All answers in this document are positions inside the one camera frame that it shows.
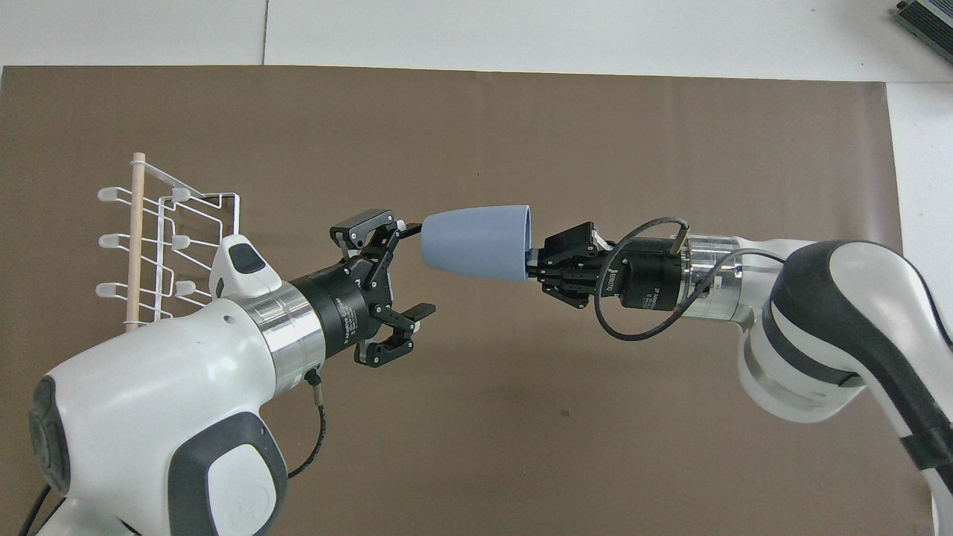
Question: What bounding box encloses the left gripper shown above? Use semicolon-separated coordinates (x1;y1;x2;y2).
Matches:
290;209;437;370

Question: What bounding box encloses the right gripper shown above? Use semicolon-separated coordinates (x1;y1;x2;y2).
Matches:
536;221;691;313

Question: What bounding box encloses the blue-grey cup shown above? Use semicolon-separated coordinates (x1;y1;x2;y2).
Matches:
420;204;535;284

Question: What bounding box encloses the grey ribbed metal device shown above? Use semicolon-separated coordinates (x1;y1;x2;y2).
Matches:
893;0;953;65

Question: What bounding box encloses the black cable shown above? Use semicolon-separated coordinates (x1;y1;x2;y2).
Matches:
286;369;329;480
593;217;787;342

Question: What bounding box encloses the white wire cup holder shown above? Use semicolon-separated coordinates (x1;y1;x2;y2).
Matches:
96;153;243;333

